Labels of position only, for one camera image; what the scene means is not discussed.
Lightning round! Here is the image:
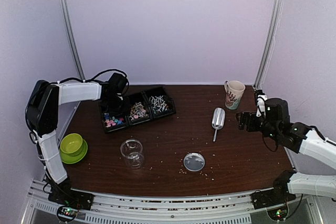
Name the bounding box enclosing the left aluminium frame post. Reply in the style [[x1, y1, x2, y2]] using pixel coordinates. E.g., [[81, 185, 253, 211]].
[[60, 0, 85, 79]]

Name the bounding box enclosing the clear plastic jar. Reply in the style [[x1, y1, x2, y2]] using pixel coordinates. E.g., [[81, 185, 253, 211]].
[[120, 138, 145, 170]]

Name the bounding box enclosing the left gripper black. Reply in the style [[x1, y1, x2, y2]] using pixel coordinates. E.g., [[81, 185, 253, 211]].
[[103, 94, 132, 119]]

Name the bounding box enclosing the round metal jar lid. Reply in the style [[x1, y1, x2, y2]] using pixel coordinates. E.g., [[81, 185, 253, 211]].
[[183, 153, 205, 172]]

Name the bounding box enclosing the black three-compartment candy tray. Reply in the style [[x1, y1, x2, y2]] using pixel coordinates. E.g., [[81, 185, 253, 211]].
[[98, 86, 176, 134]]

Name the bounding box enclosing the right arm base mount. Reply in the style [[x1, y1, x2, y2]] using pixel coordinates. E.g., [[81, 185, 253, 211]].
[[251, 181, 296, 209]]

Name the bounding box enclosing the right aluminium frame post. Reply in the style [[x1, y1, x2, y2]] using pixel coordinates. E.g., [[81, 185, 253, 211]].
[[253, 0, 284, 90]]

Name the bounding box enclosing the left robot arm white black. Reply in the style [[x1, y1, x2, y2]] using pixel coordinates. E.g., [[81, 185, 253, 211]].
[[25, 69, 130, 185]]

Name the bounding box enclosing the metal scoop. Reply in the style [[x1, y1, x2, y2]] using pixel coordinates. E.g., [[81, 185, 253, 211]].
[[212, 108, 226, 142]]

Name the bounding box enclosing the green plate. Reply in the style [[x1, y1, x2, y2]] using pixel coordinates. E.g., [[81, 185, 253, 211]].
[[60, 140, 88, 164]]

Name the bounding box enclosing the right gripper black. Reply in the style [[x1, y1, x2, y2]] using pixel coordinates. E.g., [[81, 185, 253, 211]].
[[236, 112, 279, 142]]

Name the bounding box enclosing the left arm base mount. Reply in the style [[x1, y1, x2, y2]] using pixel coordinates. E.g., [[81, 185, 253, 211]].
[[48, 180, 94, 210]]

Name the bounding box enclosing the ceramic mug coral pattern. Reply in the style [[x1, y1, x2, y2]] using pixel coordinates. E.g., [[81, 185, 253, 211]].
[[224, 80, 246, 110]]

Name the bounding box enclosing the aluminium frame post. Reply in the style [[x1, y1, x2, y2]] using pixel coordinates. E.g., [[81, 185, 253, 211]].
[[60, 0, 85, 79], [253, 0, 284, 90]]

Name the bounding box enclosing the green bowl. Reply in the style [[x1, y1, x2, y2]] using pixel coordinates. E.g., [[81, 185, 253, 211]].
[[60, 133, 83, 156]]

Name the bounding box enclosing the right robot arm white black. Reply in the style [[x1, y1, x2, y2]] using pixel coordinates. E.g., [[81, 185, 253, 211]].
[[236, 95, 335, 204]]

